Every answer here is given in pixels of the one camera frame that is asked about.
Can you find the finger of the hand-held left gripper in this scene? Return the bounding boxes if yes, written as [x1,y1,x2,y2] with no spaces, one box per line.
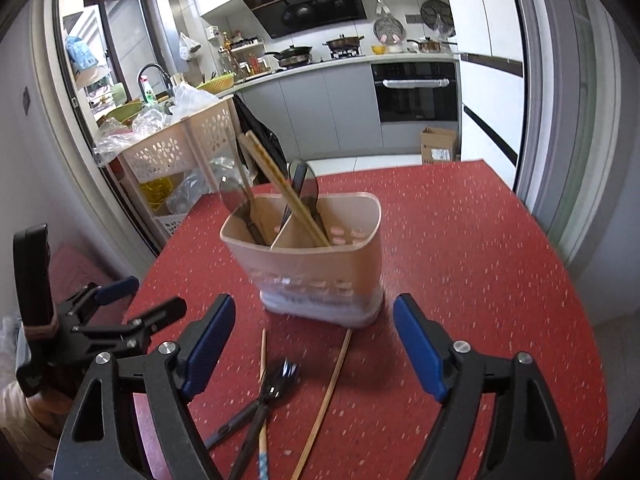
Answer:
[75,297,188,353]
[55,276,141,323]

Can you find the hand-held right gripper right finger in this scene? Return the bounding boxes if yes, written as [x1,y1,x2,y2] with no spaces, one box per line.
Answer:
[392,294,576,480]

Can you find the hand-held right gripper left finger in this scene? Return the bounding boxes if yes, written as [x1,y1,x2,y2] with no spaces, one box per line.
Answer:
[52,294,237,480]

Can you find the wooden chopstick blue patterned end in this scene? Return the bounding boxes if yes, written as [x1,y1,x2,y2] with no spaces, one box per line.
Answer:
[257,328,269,480]

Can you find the beige utensil holder white base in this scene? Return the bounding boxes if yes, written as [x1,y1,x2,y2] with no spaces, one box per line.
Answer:
[220,192,386,330]

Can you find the person's left forearm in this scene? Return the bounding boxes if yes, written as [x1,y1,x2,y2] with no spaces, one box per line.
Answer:
[0,380,68,453]

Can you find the yellow oil bottle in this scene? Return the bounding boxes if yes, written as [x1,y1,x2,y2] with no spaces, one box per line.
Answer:
[139,172,176,211]

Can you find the beige perforated basket cart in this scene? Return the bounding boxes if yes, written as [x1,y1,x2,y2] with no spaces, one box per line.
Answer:
[107,95,251,248]

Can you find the clear plastic bag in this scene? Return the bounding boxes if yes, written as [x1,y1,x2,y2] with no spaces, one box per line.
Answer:
[92,107,168,166]
[170,82,221,123]

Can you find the green plastic basin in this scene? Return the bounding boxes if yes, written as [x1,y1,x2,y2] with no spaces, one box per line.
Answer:
[102,101,146,123]

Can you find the cardboard box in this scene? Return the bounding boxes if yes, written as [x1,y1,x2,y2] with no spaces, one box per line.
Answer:
[420,126,460,165]

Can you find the black hanging garment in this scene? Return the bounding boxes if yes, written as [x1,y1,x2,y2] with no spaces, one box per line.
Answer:
[232,94,291,186]

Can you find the black kitchen faucet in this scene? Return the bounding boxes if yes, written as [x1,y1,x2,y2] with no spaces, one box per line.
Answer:
[136,63,173,101]

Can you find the yellow-green woven basket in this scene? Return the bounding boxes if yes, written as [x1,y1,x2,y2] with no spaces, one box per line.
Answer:
[196,72,236,93]

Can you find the blue packet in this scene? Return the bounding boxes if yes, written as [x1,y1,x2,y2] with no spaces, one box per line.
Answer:
[65,35,98,73]

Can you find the black built-in oven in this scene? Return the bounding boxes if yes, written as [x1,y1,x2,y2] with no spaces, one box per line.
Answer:
[371,61,460,123]

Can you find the white hanging plastic bag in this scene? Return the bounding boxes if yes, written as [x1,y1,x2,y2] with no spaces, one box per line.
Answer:
[178,31,202,61]

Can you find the grey base cabinets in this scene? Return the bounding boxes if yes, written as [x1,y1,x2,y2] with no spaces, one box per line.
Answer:
[220,62,373,161]

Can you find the spice rack with bottles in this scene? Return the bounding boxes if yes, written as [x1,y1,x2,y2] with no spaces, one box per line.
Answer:
[217,30,266,81]

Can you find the black wok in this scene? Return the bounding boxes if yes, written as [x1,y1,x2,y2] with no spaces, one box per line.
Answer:
[263,45,314,68]

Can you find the small stainless pot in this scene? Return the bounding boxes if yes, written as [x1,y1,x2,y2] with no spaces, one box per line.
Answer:
[407,37,457,54]

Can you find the lidded frying pan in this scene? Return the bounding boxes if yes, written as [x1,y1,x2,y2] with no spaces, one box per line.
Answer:
[322,34,366,53]

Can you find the white tall cabinet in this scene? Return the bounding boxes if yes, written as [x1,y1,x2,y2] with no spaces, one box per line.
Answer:
[440,0,526,191]

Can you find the hanging metal strainer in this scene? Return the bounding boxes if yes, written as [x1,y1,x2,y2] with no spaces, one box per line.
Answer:
[372,0,403,46]

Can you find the black range hood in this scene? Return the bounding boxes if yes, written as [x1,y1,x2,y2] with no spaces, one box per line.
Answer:
[240,0,368,40]

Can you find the round black wire rack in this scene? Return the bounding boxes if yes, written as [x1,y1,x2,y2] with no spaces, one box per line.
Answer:
[420,0,453,28]

